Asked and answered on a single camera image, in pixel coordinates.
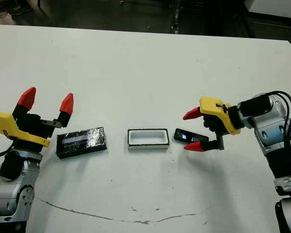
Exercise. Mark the black and yellow left gripper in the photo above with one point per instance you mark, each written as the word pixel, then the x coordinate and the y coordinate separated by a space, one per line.
pixel 21 133

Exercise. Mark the black and yellow right gripper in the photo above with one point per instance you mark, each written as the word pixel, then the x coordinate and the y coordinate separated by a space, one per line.
pixel 220 114

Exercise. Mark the black camera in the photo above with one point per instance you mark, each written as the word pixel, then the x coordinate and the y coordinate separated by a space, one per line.
pixel 186 136

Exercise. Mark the black camera box lid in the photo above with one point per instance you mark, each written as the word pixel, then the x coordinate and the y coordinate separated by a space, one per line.
pixel 82 143

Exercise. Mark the dark shoe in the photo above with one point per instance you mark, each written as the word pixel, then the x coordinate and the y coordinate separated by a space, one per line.
pixel 21 8

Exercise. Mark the black gantry stand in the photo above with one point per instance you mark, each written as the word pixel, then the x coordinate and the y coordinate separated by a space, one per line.
pixel 176 17

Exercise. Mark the white cabinet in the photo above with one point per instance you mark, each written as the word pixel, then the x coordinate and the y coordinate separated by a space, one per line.
pixel 274 7

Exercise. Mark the white camera box base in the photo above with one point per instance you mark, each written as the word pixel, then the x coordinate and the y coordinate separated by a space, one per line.
pixel 148 138

